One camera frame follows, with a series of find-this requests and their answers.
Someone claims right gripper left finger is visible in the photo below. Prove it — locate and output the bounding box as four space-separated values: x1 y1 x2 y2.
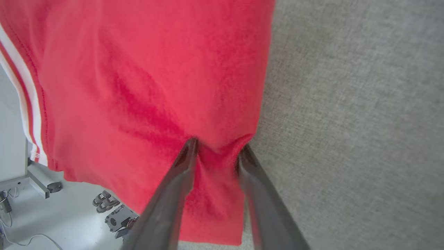
121 137 199 250

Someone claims grey fabric sofa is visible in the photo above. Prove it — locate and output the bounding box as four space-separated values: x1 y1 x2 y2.
178 0 444 250

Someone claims white metal frame leg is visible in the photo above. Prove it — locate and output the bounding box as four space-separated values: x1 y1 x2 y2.
0 139 51 199

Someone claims white floor cable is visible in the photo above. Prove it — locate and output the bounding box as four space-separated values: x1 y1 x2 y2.
0 208 63 250

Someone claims small grey metal cylinder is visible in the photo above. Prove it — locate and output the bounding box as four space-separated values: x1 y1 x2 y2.
0 191 13 214

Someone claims red Bulls 23 jersey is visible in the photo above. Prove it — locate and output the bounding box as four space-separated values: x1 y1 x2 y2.
0 0 276 247

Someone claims grey metal bracket plate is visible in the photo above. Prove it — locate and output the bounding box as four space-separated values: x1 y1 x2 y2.
105 204 140 240

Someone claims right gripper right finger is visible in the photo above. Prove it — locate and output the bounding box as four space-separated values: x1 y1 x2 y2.
237 144 311 250

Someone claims grey caster wheel pair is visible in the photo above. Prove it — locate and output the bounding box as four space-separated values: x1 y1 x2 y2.
92 190 121 214

